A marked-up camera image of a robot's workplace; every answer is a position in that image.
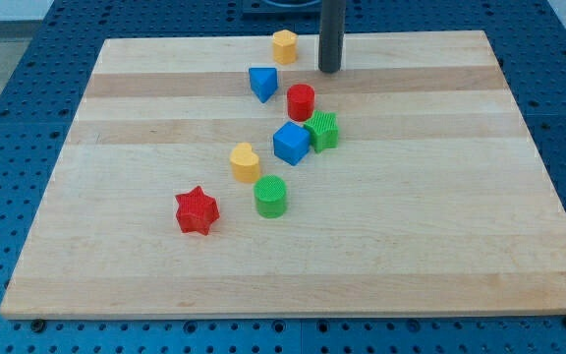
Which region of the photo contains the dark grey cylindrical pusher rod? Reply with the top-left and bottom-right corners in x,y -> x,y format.
318,0 -> 346,74

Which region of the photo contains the blue triangle block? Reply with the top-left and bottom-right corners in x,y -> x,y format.
249,67 -> 278,103

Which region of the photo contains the yellow heart block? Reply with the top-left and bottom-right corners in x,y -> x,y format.
229,143 -> 261,183

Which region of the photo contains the yellow hexagon block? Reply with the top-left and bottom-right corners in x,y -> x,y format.
272,29 -> 298,65

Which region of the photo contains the red cylinder block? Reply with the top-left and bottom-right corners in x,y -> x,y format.
287,84 -> 315,122

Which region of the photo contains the green star block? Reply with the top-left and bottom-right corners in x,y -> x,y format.
304,110 -> 339,153

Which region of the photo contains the blue cube block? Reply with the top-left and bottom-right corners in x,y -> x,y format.
273,122 -> 310,166

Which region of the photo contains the green cylinder block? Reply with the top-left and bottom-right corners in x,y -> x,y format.
254,175 -> 287,218

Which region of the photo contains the light wooden board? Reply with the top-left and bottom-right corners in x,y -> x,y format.
0,30 -> 566,320

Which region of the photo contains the red star block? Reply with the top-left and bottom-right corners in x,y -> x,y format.
175,186 -> 220,235

